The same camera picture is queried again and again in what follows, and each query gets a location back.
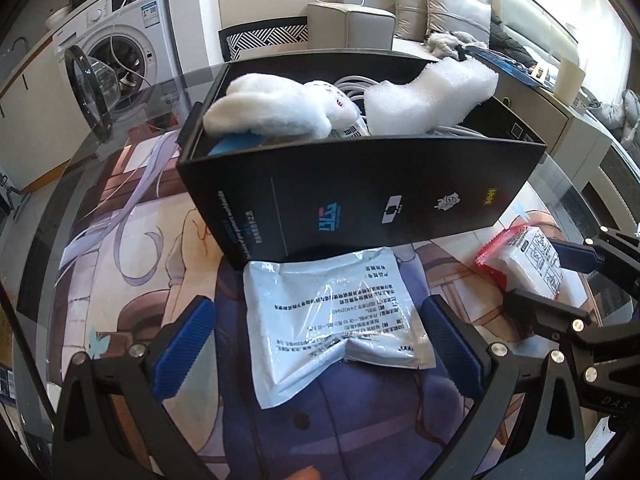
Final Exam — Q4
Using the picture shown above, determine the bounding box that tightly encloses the red white snack packet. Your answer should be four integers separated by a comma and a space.
475, 223, 563, 299

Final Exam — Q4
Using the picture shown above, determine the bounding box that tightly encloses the white foam piece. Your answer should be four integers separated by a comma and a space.
363, 58, 499, 136

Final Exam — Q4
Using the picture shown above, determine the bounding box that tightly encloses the white plush toy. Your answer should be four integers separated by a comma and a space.
203, 73, 360, 139

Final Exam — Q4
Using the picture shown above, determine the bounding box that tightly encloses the white cable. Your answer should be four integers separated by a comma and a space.
332, 75, 482, 137

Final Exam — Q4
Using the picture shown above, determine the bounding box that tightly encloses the left hand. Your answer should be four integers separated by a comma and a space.
285, 466, 321, 480

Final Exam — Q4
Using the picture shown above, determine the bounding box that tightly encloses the grey drawer cabinet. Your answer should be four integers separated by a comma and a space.
495, 68, 612, 190

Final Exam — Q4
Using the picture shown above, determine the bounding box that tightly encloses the anime printed desk mat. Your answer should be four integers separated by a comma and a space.
49, 129, 609, 480

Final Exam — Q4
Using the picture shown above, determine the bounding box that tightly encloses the glass round table top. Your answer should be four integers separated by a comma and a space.
8, 64, 640, 480

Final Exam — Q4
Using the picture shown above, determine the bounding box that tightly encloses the white paper cup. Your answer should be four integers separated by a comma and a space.
553, 56, 586, 106

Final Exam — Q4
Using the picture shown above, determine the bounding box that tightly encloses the blue book on cabinet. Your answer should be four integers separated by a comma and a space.
465, 47, 552, 90

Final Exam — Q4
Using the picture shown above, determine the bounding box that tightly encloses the black jacket on sofa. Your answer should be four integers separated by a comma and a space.
489, 16, 537, 68

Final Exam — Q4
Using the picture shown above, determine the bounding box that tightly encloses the black cardboard box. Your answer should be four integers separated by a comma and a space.
177, 50, 546, 269

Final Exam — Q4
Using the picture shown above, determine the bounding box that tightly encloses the grey fluffy cloth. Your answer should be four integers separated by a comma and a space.
425, 32, 476, 61

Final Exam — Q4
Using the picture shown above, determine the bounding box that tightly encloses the grey cushion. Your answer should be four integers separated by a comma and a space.
426, 0, 491, 44

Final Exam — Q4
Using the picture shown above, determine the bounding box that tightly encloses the beige cushion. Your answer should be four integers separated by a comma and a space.
395, 0, 427, 41

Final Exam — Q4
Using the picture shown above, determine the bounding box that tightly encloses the white washing machine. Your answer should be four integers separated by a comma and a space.
53, 0, 180, 140

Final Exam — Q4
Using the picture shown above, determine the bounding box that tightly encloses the grey sofa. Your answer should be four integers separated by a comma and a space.
307, 0, 579, 68

